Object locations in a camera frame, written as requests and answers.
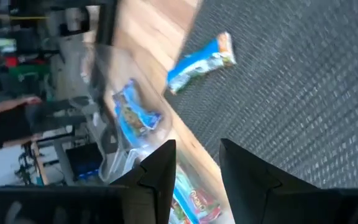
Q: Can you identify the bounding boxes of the large clear plastic bin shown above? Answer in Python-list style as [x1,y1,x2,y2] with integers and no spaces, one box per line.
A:
[85,43,173,184]

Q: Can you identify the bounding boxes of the blue purple granola bar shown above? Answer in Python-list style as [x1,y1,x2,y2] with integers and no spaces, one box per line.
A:
[126,79,163,130]
[113,105,145,149]
[116,93,155,138]

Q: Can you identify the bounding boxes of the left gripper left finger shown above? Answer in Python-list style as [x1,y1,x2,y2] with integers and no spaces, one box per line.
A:
[110,139,177,224]

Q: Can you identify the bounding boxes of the blue white granola bar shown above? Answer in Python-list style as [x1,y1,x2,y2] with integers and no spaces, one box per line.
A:
[165,30,237,96]

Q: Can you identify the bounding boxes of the dark grey woven placemat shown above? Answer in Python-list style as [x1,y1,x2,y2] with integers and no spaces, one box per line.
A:
[163,0,358,190]

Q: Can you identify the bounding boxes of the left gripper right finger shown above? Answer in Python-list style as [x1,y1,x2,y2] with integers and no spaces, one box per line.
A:
[218,138,358,224]

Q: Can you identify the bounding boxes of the black aluminium frame rails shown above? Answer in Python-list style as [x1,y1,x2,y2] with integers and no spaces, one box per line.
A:
[95,0,119,46]

